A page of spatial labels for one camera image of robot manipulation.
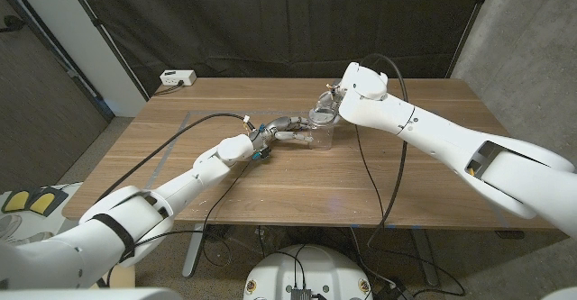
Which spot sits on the grey sneaker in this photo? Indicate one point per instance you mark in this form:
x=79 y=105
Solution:
x=8 y=225
x=31 y=238

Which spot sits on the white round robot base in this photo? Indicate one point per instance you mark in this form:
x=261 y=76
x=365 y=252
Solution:
x=311 y=268

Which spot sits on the white robot torso shell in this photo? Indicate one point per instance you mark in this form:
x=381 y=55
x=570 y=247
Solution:
x=90 y=294

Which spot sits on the black right backdrop stand pole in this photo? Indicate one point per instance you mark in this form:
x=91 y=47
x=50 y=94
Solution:
x=469 y=25

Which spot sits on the tan cardboard box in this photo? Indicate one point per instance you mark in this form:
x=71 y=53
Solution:
x=121 y=276

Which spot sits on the clear plastic jar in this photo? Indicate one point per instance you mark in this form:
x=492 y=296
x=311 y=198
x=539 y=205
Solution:
x=323 y=137

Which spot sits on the yellow black foot pedal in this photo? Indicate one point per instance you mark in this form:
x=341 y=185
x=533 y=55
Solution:
x=45 y=201
x=15 y=201

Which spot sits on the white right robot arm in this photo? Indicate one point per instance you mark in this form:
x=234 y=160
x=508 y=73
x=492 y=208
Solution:
x=451 y=138

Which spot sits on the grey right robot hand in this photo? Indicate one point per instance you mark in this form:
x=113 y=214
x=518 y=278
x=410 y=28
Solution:
x=326 y=104

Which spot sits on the black backdrop stand pole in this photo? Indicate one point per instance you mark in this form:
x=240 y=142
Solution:
x=110 y=43
x=469 y=25

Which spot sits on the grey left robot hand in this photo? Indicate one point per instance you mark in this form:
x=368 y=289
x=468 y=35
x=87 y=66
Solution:
x=281 y=124

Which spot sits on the black left backdrop stand pole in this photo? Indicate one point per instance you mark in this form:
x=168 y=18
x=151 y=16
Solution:
x=110 y=43

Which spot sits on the white power strip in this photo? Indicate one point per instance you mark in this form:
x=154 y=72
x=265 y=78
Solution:
x=176 y=76

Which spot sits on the black backdrop cloth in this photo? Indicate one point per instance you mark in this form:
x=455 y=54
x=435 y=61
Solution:
x=225 y=25

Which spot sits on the grey metal table leg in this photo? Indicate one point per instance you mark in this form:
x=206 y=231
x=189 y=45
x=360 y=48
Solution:
x=426 y=257
x=194 y=250

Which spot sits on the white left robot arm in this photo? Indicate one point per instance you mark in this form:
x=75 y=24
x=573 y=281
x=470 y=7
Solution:
x=135 y=214

